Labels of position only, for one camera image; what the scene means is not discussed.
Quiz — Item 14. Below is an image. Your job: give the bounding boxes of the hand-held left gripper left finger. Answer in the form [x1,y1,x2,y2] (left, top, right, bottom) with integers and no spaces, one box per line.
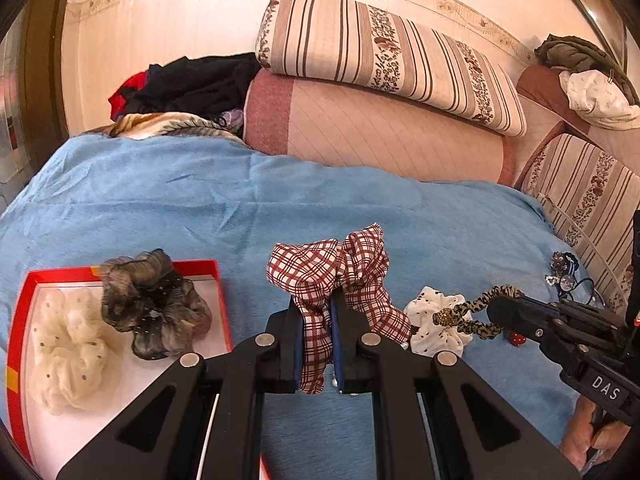
[55,296,306,480]

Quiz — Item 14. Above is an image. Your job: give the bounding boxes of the person's right hand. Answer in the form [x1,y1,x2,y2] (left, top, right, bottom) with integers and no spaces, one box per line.
[557,395,640,468]

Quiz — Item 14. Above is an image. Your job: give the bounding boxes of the cream floral satin cloth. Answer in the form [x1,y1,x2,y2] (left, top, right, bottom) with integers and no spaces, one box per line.
[109,111,246,146]

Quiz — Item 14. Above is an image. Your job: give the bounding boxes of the black clothes pile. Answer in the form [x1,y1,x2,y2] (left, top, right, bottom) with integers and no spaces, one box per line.
[120,52,263,121]

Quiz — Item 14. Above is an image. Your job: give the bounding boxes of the blue fleece blanket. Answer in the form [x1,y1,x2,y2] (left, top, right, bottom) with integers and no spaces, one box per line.
[0,132,581,480]

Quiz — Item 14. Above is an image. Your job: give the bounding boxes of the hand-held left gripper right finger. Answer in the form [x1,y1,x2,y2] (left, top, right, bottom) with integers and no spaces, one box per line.
[330,291,583,480]

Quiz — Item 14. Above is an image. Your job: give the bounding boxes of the red cardboard box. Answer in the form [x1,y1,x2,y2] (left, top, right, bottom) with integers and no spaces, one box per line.
[6,259,236,480]

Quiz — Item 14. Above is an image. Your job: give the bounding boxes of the beaded dark hair tie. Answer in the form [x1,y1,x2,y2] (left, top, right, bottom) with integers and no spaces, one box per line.
[545,251,601,306]

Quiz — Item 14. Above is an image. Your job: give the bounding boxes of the pink bolster cushion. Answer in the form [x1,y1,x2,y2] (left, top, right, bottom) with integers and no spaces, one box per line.
[243,69,516,186]

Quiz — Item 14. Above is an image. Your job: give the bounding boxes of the grey sheer scrunchie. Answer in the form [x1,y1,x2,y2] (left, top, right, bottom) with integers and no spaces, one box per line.
[99,248,213,361]

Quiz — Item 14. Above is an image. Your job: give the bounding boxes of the red cloth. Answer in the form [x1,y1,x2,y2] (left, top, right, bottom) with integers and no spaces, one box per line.
[109,72,151,121]

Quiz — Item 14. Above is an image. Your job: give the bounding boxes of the red plaid scrunchie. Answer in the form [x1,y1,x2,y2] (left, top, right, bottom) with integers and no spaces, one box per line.
[266,224,413,395]

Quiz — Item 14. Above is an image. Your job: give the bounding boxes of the white polka dot scrunchie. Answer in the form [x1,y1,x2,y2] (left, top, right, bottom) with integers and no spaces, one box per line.
[404,286,475,358]

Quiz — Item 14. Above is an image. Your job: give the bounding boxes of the cream sheer scrunchie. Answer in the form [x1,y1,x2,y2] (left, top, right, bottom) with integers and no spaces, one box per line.
[27,290,126,415]

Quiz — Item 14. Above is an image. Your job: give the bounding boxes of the olive green cloth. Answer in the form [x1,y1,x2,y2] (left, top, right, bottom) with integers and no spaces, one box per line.
[535,34,640,106]

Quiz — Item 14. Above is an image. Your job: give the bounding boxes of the striped floral cushion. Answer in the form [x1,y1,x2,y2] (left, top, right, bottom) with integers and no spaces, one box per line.
[520,132,640,311]

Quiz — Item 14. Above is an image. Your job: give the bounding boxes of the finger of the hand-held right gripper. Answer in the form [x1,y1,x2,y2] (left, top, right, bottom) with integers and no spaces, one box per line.
[521,296,635,347]
[486,295,620,367]

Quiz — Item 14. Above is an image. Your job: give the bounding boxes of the white printed cloth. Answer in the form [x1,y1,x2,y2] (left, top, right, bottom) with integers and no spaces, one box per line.
[559,70,640,131]

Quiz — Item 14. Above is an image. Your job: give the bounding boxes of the purple patterned cloth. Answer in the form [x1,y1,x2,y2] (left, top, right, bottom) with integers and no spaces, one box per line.
[219,109,247,132]

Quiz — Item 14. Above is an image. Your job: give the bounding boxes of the striped floral pillow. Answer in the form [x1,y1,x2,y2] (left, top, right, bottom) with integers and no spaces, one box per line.
[255,0,528,137]

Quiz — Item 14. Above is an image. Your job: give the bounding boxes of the brown wooden door frame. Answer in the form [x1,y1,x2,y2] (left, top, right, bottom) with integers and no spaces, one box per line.
[20,0,76,141]

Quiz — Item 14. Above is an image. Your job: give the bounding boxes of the leopard print hair tie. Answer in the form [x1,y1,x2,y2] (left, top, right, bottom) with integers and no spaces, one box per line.
[432,285,523,342]

